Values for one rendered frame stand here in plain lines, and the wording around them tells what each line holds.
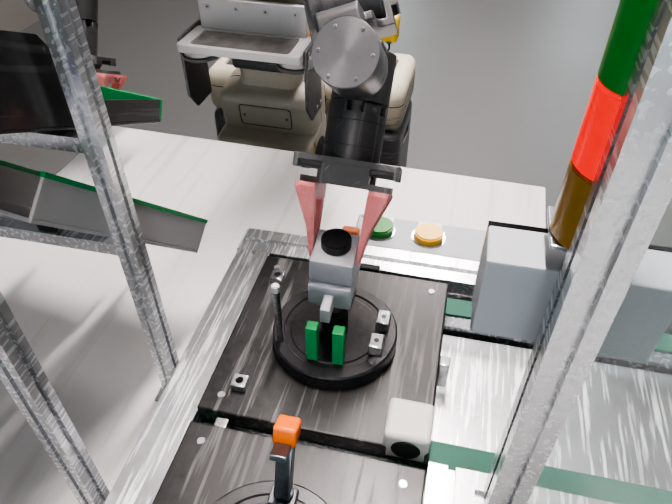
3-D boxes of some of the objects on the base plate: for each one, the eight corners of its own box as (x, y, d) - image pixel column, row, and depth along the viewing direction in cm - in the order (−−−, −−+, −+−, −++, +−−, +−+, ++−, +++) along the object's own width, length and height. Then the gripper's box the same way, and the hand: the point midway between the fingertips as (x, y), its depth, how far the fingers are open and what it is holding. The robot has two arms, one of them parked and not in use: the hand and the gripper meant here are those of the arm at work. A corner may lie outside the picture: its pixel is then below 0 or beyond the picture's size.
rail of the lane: (253, 277, 91) (246, 222, 83) (908, 383, 76) (969, 328, 69) (241, 303, 87) (233, 247, 79) (930, 420, 72) (997, 365, 65)
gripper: (412, 115, 60) (386, 264, 62) (314, 101, 61) (292, 248, 63) (411, 105, 53) (382, 273, 55) (301, 90, 54) (277, 254, 56)
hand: (336, 251), depth 59 cm, fingers closed on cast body, 4 cm apart
